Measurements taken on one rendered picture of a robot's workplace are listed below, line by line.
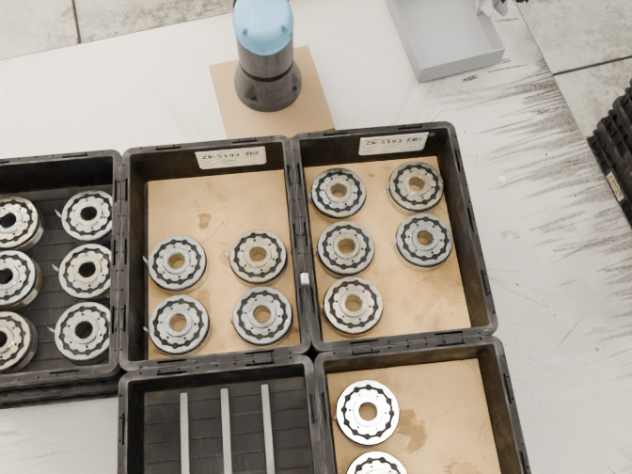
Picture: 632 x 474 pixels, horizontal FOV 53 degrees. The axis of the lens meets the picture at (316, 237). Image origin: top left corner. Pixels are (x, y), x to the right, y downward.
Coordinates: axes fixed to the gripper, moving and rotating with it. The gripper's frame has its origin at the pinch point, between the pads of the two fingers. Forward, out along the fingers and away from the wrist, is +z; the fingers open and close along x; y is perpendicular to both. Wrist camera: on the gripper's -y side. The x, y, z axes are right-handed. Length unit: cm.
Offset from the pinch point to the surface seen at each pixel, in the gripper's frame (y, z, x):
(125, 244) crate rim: 40, 10, -90
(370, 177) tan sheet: 37, 5, -44
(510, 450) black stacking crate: 91, -2, -44
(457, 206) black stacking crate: 51, -4, -35
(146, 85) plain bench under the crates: -8, 28, -75
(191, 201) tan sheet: 31, 15, -76
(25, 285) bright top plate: 39, 21, -107
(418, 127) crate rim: 34, -6, -37
